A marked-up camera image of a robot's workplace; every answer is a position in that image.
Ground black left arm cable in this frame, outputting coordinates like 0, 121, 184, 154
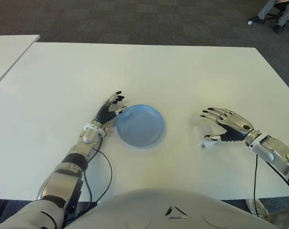
83, 145, 113, 206

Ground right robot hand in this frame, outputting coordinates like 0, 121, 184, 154
200, 107, 262, 144

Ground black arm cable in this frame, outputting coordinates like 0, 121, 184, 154
253, 154, 289, 217
83, 145, 113, 206

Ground white side table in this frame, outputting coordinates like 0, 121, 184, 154
0, 34, 41, 92

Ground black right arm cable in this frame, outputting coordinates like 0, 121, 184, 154
253, 154, 289, 217

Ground white charger block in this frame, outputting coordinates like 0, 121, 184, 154
193, 125, 218, 150

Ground black office chair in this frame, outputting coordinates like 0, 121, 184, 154
265, 4, 289, 28

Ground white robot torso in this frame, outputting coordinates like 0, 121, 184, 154
63, 187, 280, 229

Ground seated person legs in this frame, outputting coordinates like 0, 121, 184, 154
250, 0, 289, 32

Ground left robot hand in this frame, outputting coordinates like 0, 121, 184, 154
93, 90, 128, 126

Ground blue plastic plate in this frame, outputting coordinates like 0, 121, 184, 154
116, 103, 166, 150

